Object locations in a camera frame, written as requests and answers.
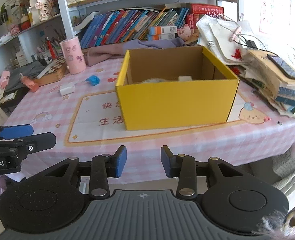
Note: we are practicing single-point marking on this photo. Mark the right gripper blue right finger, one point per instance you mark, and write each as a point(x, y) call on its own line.
point(183, 167)

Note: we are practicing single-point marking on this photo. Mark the blue tape piece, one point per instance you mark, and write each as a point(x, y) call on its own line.
point(93, 80)

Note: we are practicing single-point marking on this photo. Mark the stack of books and papers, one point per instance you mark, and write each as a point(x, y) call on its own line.
point(274, 86)

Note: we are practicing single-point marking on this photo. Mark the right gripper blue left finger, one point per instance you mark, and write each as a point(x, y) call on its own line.
point(103, 167)

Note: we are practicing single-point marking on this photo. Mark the row of colourful books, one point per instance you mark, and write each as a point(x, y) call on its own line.
point(133, 23)

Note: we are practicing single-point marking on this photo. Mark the orange pink bottle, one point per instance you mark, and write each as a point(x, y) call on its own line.
point(28, 83)

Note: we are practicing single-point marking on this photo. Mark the black smartphone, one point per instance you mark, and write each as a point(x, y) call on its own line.
point(282, 66)

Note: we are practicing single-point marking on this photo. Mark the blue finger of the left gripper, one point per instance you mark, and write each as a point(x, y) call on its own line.
point(14, 132)
point(24, 146)

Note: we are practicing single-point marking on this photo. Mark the wooden chess board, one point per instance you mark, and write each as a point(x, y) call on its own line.
point(53, 72)

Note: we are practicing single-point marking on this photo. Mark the white foam block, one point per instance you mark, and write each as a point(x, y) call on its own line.
point(185, 78)

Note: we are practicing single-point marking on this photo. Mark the pink pig plush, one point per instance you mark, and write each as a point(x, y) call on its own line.
point(184, 32)

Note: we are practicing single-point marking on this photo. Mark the pink cylindrical container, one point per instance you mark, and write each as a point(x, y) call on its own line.
point(73, 55)

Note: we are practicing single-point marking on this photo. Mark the white bookshelf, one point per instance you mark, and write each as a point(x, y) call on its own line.
point(28, 39)

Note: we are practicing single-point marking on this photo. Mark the yellow cardboard box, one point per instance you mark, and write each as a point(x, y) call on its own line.
point(207, 99)

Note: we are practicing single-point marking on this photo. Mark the grey clothing pile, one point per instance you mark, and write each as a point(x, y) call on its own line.
point(30, 70)

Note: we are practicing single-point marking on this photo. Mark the orange white medicine box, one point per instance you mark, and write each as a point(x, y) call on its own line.
point(162, 33)

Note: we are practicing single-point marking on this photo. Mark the pink checkered tablecloth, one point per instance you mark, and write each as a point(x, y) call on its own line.
point(87, 123)

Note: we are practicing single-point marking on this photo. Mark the white power adapter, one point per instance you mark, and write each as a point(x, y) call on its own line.
point(66, 89)

